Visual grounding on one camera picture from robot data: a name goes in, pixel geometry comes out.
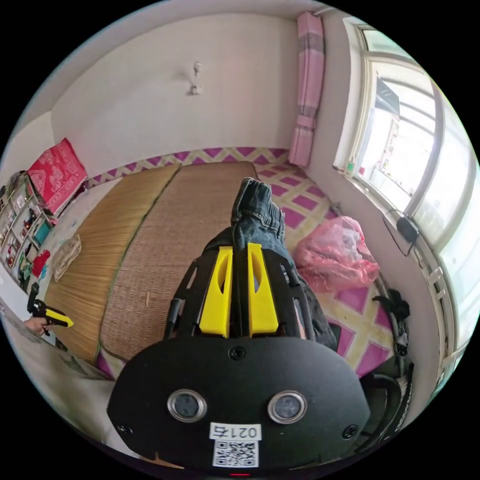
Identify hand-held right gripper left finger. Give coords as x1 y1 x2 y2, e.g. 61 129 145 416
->
199 246 234 337

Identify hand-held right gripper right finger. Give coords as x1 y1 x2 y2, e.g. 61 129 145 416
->
246 242 280 337

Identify blue jeans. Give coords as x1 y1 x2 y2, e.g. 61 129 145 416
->
204 177 338 352

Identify person's left hand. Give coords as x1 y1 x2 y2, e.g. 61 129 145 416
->
23 317 52 338

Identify beige cloth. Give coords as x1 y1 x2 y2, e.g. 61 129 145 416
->
52 234 83 283

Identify shelf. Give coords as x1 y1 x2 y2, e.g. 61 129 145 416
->
0 171 58 295

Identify pink plastic bag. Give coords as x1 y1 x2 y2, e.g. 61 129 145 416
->
293 216 380 294

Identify bed with woven mat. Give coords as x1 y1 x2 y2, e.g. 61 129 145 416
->
43 147 413 380

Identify black garment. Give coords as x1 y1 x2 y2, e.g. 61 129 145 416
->
373 287 411 357

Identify red patterned cloth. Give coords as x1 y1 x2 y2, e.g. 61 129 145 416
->
26 137 88 215

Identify black bag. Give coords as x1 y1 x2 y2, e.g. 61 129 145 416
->
356 356 417 455

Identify pink curtain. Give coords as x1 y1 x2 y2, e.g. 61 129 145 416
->
287 11 326 167

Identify window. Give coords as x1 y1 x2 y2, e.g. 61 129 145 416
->
332 16 480 380

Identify black box with cable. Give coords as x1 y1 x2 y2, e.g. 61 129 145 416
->
382 214 420 257

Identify white wall lamp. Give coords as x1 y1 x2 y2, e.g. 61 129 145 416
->
186 61 205 96

